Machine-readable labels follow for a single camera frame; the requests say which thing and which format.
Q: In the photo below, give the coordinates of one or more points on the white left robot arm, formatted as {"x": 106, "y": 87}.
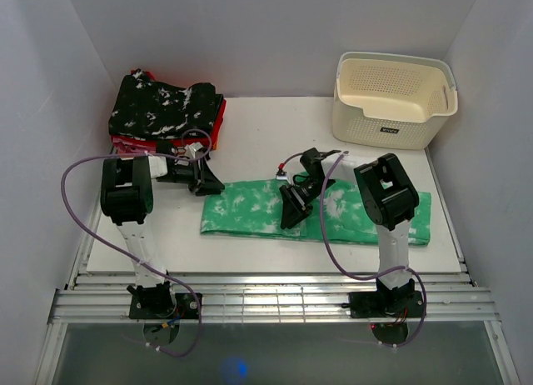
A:
{"x": 127, "y": 199}

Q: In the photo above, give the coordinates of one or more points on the aluminium rail frame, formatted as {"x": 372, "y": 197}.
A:
{"x": 93, "y": 300}

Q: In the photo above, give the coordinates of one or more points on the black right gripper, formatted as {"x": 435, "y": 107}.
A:
{"x": 295, "y": 207}

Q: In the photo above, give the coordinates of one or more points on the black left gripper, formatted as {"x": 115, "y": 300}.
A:
{"x": 204, "y": 176}

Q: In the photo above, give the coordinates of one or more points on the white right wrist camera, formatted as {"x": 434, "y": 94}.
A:
{"x": 283, "y": 173}

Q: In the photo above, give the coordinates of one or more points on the green tie-dye trousers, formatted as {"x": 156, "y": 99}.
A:
{"x": 252, "y": 209}

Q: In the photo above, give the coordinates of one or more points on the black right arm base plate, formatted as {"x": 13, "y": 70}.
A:
{"x": 375, "y": 305}

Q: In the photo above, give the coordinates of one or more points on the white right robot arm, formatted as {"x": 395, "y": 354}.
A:
{"x": 389, "y": 200}

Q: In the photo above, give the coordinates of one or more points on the cream perforated plastic basket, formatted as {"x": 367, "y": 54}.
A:
{"x": 389, "y": 100}

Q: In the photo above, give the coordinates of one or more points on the pink patterned folded trousers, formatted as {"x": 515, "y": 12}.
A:
{"x": 133, "y": 145}

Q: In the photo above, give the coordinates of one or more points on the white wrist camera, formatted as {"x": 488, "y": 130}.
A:
{"x": 194, "y": 151}
{"x": 283, "y": 173}

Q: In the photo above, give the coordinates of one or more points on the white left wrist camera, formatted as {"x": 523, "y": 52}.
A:
{"x": 194, "y": 151}

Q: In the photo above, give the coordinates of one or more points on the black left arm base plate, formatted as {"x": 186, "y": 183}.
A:
{"x": 186, "y": 308}

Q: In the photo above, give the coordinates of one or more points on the red folded trousers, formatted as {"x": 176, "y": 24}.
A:
{"x": 210, "y": 131}

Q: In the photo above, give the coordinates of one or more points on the black white patterned folded trousers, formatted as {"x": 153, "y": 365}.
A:
{"x": 162, "y": 106}

